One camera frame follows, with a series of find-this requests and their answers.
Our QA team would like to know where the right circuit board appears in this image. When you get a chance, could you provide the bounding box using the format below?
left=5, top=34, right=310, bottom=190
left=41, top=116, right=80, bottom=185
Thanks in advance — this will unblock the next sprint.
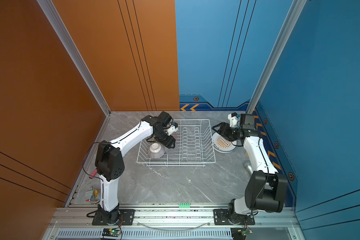
left=231, top=228, right=249, bottom=240

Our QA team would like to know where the red handled screwdriver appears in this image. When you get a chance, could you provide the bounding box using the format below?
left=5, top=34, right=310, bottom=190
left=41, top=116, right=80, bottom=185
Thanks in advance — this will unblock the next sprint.
left=89, top=169, right=97, bottom=179

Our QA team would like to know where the green terminal connector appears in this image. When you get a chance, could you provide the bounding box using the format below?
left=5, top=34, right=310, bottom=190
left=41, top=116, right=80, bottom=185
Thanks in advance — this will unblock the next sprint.
left=179, top=203, right=191, bottom=209

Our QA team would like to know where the left circuit board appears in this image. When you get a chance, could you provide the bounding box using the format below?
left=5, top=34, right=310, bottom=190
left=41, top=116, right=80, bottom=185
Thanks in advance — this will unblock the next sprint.
left=101, top=228, right=123, bottom=240

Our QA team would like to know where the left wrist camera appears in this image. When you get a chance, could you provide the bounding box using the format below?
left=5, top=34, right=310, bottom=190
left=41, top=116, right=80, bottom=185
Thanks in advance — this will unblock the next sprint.
left=166, top=122, right=179, bottom=136

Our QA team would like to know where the white ribbed bowl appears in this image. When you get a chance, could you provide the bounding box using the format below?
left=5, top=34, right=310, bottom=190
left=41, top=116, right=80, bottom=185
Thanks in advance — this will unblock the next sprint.
left=149, top=143, right=166, bottom=159

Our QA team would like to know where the silver microphone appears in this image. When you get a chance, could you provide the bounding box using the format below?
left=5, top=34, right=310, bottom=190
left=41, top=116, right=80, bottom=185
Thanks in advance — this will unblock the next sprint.
left=244, top=161, right=254, bottom=176

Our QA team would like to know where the aluminium front rail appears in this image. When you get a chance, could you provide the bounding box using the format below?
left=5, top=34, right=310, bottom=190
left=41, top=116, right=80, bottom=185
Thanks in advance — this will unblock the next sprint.
left=47, top=205, right=300, bottom=229

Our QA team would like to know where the white wire dish rack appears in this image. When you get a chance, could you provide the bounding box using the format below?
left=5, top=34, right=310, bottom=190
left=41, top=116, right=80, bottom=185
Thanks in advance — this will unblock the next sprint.
left=137, top=119, right=216, bottom=167

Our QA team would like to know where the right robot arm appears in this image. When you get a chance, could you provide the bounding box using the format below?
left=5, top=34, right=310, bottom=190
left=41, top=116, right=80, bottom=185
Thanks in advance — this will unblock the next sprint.
left=212, top=113, right=288, bottom=225

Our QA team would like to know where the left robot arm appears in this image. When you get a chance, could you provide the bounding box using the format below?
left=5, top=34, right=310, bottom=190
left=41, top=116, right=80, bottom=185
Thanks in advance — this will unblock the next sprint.
left=93, top=112, right=179, bottom=225

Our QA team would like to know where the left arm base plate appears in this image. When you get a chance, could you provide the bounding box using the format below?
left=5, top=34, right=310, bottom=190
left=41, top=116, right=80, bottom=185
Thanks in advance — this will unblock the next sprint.
left=92, top=209, right=135, bottom=226

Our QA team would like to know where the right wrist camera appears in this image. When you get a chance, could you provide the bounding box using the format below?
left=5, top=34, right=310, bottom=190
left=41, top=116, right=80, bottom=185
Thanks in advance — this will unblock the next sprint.
left=228, top=112, right=240, bottom=128

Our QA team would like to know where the circuit board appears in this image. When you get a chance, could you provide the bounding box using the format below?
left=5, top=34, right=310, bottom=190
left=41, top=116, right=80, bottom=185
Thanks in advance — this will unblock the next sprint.
left=101, top=228, right=123, bottom=240
left=231, top=228, right=249, bottom=240

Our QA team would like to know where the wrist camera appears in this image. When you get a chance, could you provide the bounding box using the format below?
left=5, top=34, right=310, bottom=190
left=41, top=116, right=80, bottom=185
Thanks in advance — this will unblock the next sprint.
left=228, top=112, right=240, bottom=128
left=166, top=122, right=179, bottom=136

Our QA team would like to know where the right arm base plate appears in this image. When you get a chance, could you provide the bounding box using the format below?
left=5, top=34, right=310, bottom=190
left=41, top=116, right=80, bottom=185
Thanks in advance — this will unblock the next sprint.
left=213, top=209, right=256, bottom=226

